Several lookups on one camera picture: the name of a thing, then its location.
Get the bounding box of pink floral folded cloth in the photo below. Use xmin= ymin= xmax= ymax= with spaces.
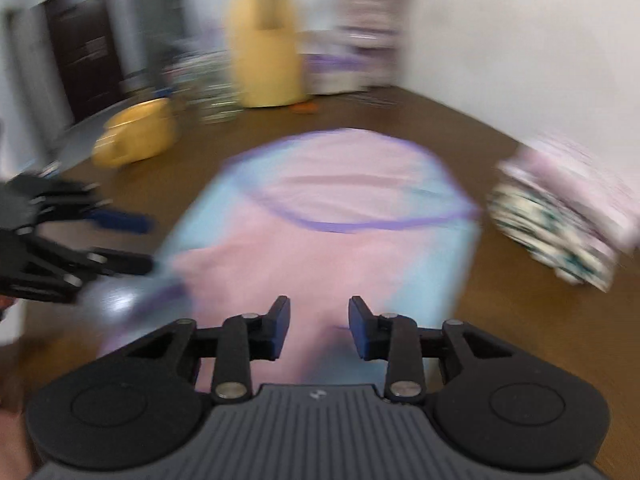
xmin=500 ymin=132 xmax=640 ymax=256

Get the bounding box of pink and blue garment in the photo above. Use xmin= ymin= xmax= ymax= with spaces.
xmin=82 ymin=129 xmax=483 ymax=386

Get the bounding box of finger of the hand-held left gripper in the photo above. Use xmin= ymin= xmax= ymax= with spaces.
xmin=0 ymin=230 xmax=154 ymax=304
xmin=10 ymin=175 xmax=154 ymax=236

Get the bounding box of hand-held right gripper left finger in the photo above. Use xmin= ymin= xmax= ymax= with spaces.
xmin=122 ymin=295 xmax=292 ymax=403

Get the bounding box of dark flat card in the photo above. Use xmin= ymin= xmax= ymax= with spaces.
xmin=350 ymin=90 xmax=402 ymax=107

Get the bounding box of yellow mug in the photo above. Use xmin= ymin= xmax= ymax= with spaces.
xmin=92 ymin=97 xmax=179 ymax=168

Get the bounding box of clear drinking glass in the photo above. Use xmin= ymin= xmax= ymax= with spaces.
xmin=195 ymin=55 xmax=242 ymax=124

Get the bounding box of yellow thermos jug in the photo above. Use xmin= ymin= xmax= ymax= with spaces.
xmin=222 ymin=0 xmax=307 ymax=110

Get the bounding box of dark brown door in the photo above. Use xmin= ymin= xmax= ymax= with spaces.
xmin=42 ymin=0 xmax=126 ymax=126

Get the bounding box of purple tissue pack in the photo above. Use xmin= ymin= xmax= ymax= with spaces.
xmin=300 ymin=30 xmax=371 ymax=96

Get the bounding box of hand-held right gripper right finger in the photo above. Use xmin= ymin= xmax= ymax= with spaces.
xmin=348 ymin=295 xmax=516 ymax=403

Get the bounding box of knitted lilac vase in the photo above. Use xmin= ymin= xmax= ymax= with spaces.
xmin=336 ymin=0 xmax=407 ymax=92

